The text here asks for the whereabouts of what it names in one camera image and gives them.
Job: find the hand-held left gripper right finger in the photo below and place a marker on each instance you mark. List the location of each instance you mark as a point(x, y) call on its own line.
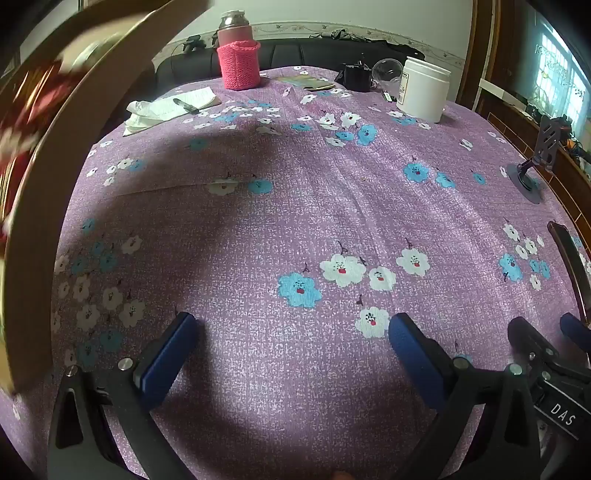
point(411, 357)

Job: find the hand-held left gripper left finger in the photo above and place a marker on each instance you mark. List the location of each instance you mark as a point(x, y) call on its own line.
point(171, 353)

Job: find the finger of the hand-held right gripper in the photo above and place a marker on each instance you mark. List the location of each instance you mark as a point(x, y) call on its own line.
point(528, 339)
point(577, 330)

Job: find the brown cardboard box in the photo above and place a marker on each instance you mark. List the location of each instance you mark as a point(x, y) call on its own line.
point(44, 212)

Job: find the black smartphone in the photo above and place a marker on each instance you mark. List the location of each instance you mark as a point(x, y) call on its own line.
point(570, 258)

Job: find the brown wooden cabinet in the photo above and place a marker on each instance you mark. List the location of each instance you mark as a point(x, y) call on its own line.
point(568, 189)

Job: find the grey phone stand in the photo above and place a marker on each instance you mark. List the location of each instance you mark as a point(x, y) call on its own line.
point(549, 143)

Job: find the purple floral tablecloth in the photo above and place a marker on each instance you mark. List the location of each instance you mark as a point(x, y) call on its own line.
point(295, 207)

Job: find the white crumpled tissue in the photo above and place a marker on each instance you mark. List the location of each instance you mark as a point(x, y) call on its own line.
point(141, 115)

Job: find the black pen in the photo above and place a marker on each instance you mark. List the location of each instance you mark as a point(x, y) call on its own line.
point(185, 105)

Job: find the white tissue with pen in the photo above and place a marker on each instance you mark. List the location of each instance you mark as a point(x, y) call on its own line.
point(201, 98)

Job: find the white plastic jar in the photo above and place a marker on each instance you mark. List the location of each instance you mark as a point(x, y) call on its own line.
point(422, 90)

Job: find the black mug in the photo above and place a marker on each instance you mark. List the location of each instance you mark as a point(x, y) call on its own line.
point(354, 77)

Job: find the green booklet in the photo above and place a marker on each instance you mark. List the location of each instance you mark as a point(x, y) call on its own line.
point(307, 82)

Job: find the pink thermos with knit sleeve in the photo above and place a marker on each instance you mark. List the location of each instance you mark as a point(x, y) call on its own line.
point(238, 62)

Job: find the black sofa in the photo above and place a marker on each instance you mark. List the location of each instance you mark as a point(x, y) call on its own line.
point(286, 53)

